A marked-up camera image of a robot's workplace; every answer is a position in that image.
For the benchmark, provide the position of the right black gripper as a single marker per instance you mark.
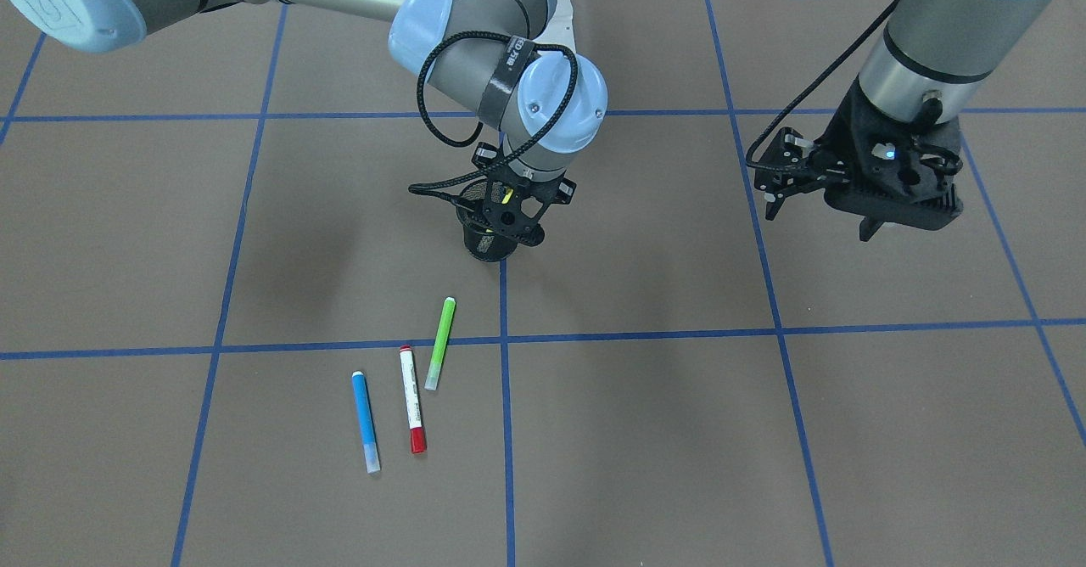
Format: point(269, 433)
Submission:
point(485, 157)

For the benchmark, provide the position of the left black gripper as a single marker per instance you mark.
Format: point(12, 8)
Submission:
point(841, 139)

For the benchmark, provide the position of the green highlighter pen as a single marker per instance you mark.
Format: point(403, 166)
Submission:
point(441, 341)

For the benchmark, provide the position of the red white marker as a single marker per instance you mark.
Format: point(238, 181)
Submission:
point(413, 405)

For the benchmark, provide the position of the blue highlighter pen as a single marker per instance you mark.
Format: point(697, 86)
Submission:
point(366, 427)

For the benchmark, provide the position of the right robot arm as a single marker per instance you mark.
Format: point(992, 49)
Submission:
point(500, 76)

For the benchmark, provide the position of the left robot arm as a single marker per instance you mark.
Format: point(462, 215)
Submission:
point(946, 46)

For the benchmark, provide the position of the black mesh pen cup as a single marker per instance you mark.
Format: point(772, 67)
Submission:
point(483, 244)

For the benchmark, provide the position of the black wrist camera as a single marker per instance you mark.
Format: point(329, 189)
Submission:
point(785, 167)

